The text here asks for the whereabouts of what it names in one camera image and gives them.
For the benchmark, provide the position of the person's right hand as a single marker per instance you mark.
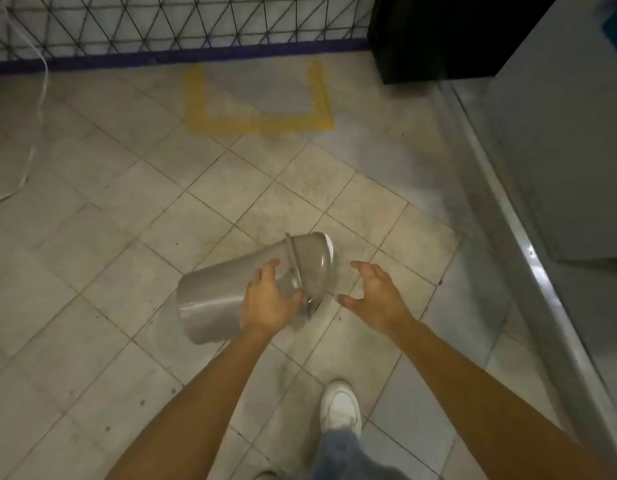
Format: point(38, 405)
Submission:
point(383, 299)

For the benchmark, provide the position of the person's left hand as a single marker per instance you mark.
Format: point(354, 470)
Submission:
point(266, 304)

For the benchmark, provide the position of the person's left thumb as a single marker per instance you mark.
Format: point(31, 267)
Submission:
point(266, 272)

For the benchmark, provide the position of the person's right thumb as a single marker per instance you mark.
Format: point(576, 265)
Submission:
point(352, 301)

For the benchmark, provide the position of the grey plastic trash bin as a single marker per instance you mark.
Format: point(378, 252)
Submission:
point(238, 294)

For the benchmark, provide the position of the person's left forearm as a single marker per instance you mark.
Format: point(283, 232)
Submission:
point(188, 409)

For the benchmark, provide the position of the person's right forearm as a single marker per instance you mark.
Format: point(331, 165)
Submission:
point(493, 409)

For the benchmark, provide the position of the white sneaker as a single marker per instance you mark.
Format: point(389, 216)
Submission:
point(341, 405)

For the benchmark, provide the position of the blue jeans leg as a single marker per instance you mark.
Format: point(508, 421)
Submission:
point(346, 457)

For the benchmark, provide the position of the grey metal counter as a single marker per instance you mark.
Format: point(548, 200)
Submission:
point(553, 194)

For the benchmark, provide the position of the black cabinet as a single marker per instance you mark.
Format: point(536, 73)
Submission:
point(433, 34)

